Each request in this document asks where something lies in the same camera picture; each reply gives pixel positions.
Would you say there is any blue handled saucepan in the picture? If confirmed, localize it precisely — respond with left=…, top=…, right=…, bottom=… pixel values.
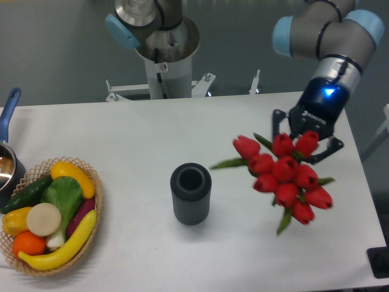
left=1, top=88, right=26, bottom=207

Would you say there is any yellow banana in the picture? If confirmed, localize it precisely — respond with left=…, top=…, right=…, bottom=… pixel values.
left=18, top=210, right=97, bottom=271

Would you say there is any beige round disc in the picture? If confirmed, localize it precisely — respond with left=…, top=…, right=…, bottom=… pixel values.
left=26, top=203, right=61, bottom=237

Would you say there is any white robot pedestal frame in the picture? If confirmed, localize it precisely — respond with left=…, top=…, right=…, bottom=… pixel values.
left=105, top=15, right=261, bottom=102

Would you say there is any purple eggplant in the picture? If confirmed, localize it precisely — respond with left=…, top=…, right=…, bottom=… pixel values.
left=66, top=198, right=95, bottom=238

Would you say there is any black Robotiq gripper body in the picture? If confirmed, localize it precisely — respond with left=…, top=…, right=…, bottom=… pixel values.
left=288, top=77, right=349, bottom=140

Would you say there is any woven wicker basket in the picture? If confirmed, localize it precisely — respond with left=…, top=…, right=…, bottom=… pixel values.
left=1, top=156, right=103, bottom=277

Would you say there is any yellow bell pepper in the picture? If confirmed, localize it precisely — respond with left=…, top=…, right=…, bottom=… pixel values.
left=2, top=207, right=32, bottom=237

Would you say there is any green leafy cabbage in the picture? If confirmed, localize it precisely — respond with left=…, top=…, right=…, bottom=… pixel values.
left=40, top=176, right=83, bottom=251

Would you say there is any white post at right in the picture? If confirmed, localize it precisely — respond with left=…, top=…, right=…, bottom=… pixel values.
left=359, top=103, right=389, bottom=163

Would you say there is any dark grey ribbed vase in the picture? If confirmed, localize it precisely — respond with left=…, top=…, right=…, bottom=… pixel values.
left=170, top=162, right=212, bottom=226

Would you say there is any red tulip bouquet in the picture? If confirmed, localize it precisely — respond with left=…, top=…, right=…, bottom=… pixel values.
left=211, top=131, right=334, bottom=235

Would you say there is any yellow squash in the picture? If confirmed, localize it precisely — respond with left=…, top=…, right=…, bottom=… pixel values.
left=50, top=161, right=95, bottom=199

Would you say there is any orange fruit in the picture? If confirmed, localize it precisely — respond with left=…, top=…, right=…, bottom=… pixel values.
left=12, top=231, right=46, bottom=259

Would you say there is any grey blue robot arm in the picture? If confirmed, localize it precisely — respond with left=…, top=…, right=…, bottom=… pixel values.
left=105, top=1, right=385, bottom=164

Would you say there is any black device at edge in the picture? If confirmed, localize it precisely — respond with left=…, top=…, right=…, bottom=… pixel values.
left=367, top=246, right=388, bottom=279

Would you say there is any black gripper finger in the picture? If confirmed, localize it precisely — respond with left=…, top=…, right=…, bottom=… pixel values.
left=303, top=136, right=344, bottom=164
left=272, top=109, right=288, bottom=140

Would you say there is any green cucumber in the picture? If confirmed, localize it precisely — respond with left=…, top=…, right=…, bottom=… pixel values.
left=1, top=175, right=53, bottom=214

